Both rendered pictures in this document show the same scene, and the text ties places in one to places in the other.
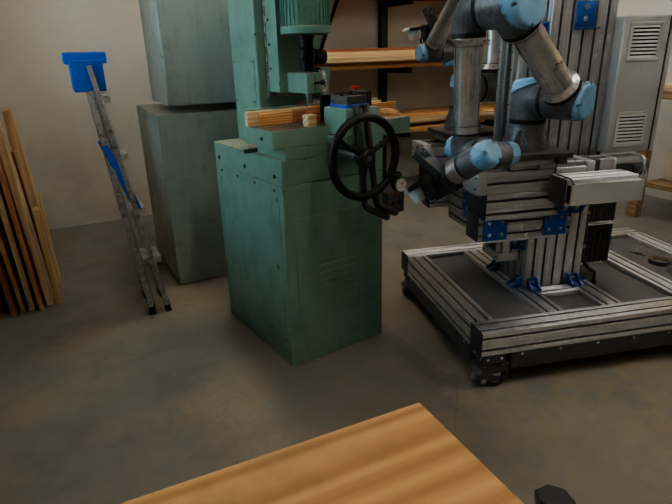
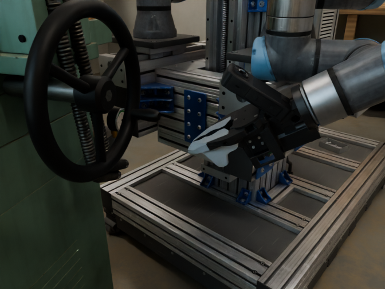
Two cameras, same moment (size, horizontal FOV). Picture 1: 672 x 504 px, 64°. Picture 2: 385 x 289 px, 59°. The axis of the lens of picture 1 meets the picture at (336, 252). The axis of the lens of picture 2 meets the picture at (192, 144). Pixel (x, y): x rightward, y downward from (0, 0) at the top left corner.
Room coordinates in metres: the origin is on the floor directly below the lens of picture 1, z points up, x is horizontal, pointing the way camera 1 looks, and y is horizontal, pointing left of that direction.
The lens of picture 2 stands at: (1.25, 0.09, 0.96)
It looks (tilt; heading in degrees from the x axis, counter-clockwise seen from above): 25 degrees down; 323
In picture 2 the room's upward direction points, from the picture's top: straight up
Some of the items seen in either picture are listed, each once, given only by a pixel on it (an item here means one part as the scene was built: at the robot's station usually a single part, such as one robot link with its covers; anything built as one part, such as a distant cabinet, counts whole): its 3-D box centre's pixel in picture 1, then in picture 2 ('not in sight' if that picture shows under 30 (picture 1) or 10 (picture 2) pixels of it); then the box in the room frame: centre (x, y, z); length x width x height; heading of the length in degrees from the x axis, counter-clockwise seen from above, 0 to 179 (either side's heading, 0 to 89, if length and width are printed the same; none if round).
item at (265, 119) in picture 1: (332, 112); not in sight; (2.11, 0.00, 0.92); 0.62 x 0.02 x 0.04; 124
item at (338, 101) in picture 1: (352, 98); not in sight; (1.93, -0.07, 0.99); 0.13 x 0.11 x 0.06; 124
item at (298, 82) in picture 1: (305, 84); not in sight; (2.07, 0.10, 1.03); 0.14 x 0.07 x 0.09; 34
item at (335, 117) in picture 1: (351, 119); (33, 20); (1.93, -0.07, 0.91); 0.15 x 0.14 x 0.09; 124
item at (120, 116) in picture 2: (398, 185); (116, 122); (2.03, -0.25, 0.65); 0.06 x 0.04 x 0.08; 124
